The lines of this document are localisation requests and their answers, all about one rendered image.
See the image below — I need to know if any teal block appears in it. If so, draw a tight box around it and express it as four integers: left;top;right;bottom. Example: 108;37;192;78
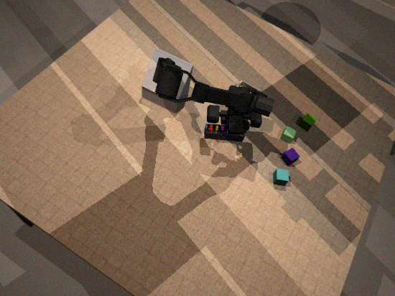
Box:
273;168;289;186

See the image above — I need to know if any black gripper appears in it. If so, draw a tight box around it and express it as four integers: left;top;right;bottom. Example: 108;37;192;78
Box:
207;105;262;130

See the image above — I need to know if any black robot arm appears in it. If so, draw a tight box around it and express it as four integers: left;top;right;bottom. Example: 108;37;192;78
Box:
153;57;274;134

